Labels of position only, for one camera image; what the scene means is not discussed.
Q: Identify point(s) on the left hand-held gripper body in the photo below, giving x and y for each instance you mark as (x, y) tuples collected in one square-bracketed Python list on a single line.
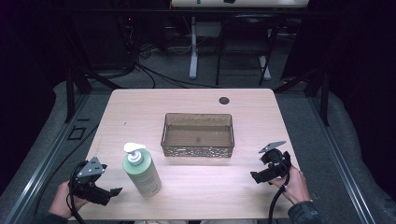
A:
[(90, 183)]

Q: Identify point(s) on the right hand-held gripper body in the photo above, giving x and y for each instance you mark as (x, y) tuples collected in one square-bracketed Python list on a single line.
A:
[(275, 163)]

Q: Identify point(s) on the person's right hand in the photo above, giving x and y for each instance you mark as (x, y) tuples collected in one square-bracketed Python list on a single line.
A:
[(295, 186)]

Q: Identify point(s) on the person's left hand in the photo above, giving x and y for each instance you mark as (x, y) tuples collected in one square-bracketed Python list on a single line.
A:
[(62, 202)]

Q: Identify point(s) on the green pump soap bottle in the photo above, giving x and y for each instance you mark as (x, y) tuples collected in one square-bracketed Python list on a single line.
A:
[(143, 174)]

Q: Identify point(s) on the transparent brown plastic basket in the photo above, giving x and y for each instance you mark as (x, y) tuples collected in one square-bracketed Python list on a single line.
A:
[(197, 137)]

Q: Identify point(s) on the black metal stand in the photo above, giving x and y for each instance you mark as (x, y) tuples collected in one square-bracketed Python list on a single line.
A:
[(70, 93), (323, 93)]

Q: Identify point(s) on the white desk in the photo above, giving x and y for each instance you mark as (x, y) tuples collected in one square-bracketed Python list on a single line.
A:
[(193, 46)]

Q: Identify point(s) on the grey aluminium floor rail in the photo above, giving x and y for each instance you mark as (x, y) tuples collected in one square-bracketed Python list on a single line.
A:
[(339, 158), (40, 174)]

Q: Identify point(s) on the black metal chair frame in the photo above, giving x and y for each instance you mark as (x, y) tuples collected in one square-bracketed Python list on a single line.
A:
[(246, 40)]

